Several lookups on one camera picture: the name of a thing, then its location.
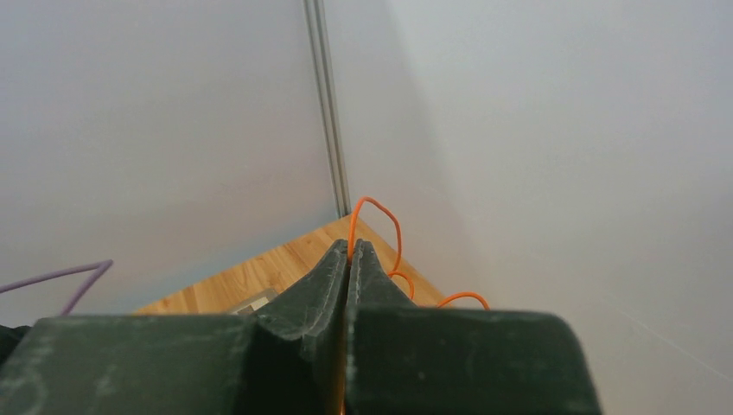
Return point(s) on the wooden chessboard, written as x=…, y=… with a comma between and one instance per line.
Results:
x=252, y=304

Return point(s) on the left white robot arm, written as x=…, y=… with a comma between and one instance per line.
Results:
x=9, y=340

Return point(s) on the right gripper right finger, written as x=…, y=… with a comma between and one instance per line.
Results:
x=406, y=359

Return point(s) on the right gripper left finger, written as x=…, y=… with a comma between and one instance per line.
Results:
x=283, y=358

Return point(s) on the left aluminium frame post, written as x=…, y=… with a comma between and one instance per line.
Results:
x=318, y=38

